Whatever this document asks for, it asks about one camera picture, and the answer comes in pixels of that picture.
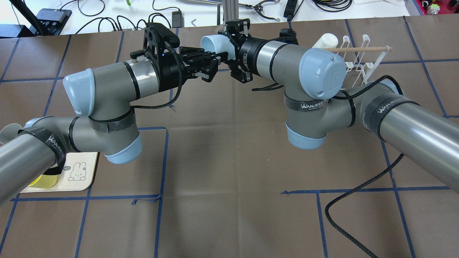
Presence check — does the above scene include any red parts bin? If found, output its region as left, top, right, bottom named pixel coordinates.
left=417, top=0, right=459, bottom=15

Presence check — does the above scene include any yellow plastic cup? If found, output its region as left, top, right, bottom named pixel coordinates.
left=28, top=175, right=58, bottom=189

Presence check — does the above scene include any black power adapter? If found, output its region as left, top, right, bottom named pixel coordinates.
left=171, top=10, right=185, bottom=28

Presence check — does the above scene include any black monitor stand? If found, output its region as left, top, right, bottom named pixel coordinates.
left=0, top=0, right=72, bottom=39

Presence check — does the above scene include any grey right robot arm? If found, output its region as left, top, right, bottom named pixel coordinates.
left=215, top=19, right=459, bottom=191

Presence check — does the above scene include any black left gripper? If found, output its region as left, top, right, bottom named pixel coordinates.
left=153, top=46, right=228, bottom=92

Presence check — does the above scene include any white wire cup rack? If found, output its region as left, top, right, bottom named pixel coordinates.
left=331, top=34, right=393, bottom=89

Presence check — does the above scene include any grey plastic cup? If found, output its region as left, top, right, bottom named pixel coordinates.
left=0, top=124, right=22, bottom=145

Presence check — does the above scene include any aluminium frame post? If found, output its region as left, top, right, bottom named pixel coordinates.
left=222, top=0, right=239, bottom=24

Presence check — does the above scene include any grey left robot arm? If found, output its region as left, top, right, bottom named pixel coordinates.
left=0, top=43, right=228, bottom=204

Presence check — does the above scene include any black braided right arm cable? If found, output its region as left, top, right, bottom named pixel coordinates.
left=251, top=75, right=406, bottom=258

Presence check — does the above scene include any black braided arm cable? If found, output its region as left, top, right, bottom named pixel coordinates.
left=251, top=75, right=406, bottom=258
left=131, top=41, right=184, bottom=110

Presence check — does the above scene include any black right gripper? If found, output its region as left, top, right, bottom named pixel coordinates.
left=219, top=19, right=268, bottom=83

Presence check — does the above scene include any light blue plastic cup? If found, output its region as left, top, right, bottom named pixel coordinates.
left=200, top=34, right=236, bottom=60

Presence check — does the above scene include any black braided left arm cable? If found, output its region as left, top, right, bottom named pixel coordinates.
left=131, top=41, right=184, bottom=110

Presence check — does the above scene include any cream bunny tray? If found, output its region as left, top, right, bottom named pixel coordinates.
left=21, top=152, right=99, bottom=193

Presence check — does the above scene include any white plastic cup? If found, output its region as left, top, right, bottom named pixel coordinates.
left=312, top=33, right=339, bottom=49

